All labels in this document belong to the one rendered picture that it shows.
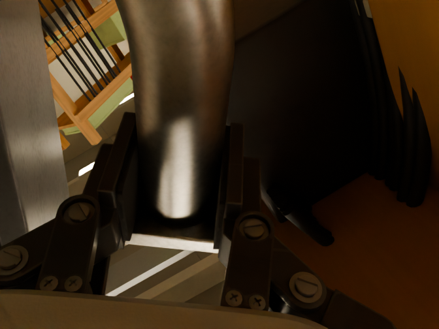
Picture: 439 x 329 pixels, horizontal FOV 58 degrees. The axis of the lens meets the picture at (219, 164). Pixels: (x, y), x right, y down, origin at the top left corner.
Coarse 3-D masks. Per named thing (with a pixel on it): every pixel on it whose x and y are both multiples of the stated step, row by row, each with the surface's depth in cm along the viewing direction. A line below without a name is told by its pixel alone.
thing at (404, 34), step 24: (384, 0) 21; (408, 0) 19; (432, 0) 18; (384, 24) 22; (408, 24) 20; (432, 24) 19; (384, 48) 24; (408, 48) 22; (432, 48) 20; (408, 72) 23; (432, 72) 21; (432, 96) 22; (432, 120) 23; (432, 144) 25; (432, 168) 27
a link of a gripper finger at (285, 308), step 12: (276, 300) 12; (336, 300) 11; (348, 300) 11; (288, 312) 11; (324, 312) 11; (336, 312) 11; (348, 312) 11; (360, 312) 11; (372, 312) 11; (324, 324) 11; (336, 324) 11; (348, 324) 11; (360, 324) 11; (372, 324) 11; (384, 324) 11
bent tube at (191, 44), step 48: (144, 0) 9; (192, 0) 9; (144, 48) 10; (192, 48) 10; (144, 96) 11; (192, 96) 11; (144, 144) 13; (192, 144) 12; (144, 192) 15; (192, 192) 14; (144, 240) 15; (192, 240) 15
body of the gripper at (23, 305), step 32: (0, 320) 9; (32, 320) 9; (64, 320) 9; (96, 320) 9; (128, 320) 9; (160, 320) 9; (192, 320) 9; (224, 320) 9; (256, 320) 9; (288, 320) 9
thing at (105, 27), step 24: (48, 0) 286; (72, 0) 291; (96, 24) 305; (120, 24) 334; (48, 48) 272; (72, 48) 287; (96, 48) 305; (120, 72) 321; (96, 96) 300; (120, 96) 333; (72, 120) 294; (96, 120) 312
